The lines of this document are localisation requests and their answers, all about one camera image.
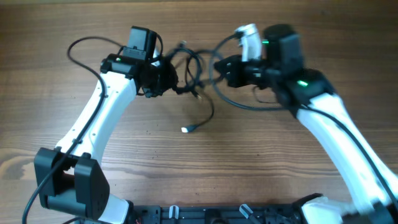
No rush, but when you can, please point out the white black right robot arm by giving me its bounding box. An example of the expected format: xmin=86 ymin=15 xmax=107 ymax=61
xmin=210 ymin=24 xmax=397 ymax=223

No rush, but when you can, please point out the black camera cable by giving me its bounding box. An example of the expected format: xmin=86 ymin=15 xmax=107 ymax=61
xmin=21 ymin=32 xmax=164 ymax=224
xmin=208 ymin=32 xmax=398 ymax=215

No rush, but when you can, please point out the black cable bundle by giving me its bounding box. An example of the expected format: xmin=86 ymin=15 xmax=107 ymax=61
xmin=166 ymin=39 xmax=224 ymax=134

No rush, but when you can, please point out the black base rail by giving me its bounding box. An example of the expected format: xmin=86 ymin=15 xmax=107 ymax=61
xmin=124 ymin=204 xmax=307 ymax=224

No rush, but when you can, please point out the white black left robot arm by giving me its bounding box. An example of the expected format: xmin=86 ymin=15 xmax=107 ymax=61
xmin=32 ymin=26 xmax=177 ymax=223

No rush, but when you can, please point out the black right camera cable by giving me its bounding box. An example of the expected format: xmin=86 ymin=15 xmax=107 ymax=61
xmin=208 ymin=32 xmax=398 ymax=215

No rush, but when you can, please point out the black left camera cable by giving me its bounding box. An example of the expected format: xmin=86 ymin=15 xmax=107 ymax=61
xmin=21 ymin=32 xmax=164 ymax=224

